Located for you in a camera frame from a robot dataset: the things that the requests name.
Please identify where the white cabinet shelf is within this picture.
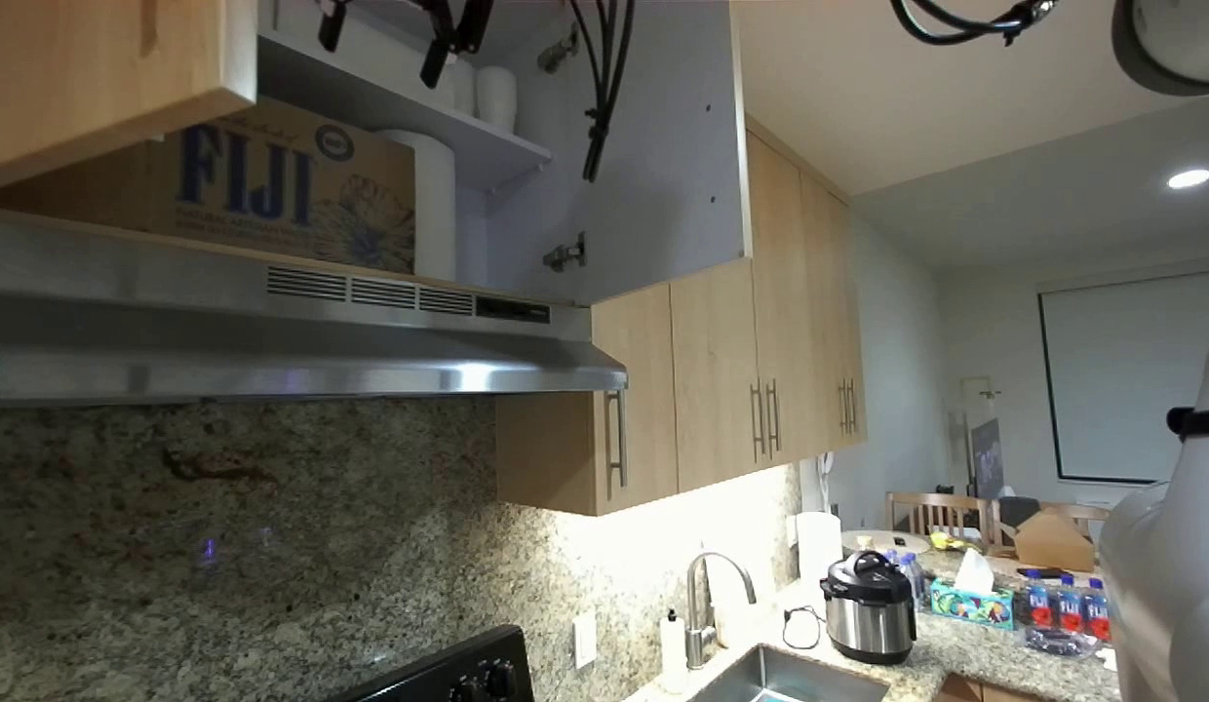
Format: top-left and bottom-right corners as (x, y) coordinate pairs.
(254, 31), (557, 192)

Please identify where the white-lined wooden cabinet body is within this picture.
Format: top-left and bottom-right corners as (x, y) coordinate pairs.
(249, 0), (588, 313)

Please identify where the wooden cabinet door white inside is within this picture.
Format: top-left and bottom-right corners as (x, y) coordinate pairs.
(557, 0), (753, 306)

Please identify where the white paper cup stack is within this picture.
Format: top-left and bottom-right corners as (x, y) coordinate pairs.
(467, 61), (523, 136)

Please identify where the white paper towel roll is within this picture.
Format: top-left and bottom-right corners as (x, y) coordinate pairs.
(376, 126), (464, 288)

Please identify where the brown Fiji cardboard box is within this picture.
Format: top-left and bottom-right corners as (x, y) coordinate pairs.
(0, 93), (418, 275)

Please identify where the stainless steel range hood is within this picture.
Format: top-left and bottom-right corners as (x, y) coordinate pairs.
(0, 209), (632, 409)

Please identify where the chrome kitchen faucet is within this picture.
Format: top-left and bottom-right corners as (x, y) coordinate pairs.
(679, 545), (765, 672)

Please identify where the black stove top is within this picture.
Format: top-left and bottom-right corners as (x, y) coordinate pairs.
(324, 620), (538, 702)

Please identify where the white roll on stand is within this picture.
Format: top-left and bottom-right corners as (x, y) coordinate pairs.
(787, 449), (847, 592)

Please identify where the white soap bottle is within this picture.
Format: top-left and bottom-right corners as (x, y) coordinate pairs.
(655, 600), (692, 683)

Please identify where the wooden dining chair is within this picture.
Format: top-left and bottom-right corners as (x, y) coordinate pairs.
(886, 488), (1014, 551)

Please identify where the silver black pressure cooker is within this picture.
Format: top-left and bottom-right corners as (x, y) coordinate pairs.
(814, 545), (922, 666)

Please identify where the stainless steel sink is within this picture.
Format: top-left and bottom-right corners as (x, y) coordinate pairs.
(685, 640), (895, 702)

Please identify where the teal tissue box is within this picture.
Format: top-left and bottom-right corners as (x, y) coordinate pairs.
(925, 542), (1022, 629)

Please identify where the brown paper bag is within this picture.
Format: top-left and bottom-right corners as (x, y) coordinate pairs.
(1012, 503), (1105, 575)

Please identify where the plastic water bottle red label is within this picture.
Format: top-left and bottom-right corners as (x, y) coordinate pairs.
(1018, 569), (1052, 655)
(1078, 573), (1116, 660)
(1049, 569), (1084, 660)

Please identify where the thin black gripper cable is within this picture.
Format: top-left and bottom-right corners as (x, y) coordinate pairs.
(571, 0), (1061, 187)

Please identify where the wooden two-door wall cabinet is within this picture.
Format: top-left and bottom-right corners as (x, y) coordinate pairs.
(665, 119), (814, 493)

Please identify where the wooden single-handle wall cabinet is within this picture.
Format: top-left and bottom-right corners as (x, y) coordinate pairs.
(489, 275), (681, 518)

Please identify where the narrow wooden wall cabinet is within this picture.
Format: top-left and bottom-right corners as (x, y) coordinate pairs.
(798, 167), (874, 458)

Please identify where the white wall outlet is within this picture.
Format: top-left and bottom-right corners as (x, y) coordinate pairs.
(571, 609), (600, 675)

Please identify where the black velcro strap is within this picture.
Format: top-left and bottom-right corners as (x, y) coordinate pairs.
(1164, 400), (1209, 445)

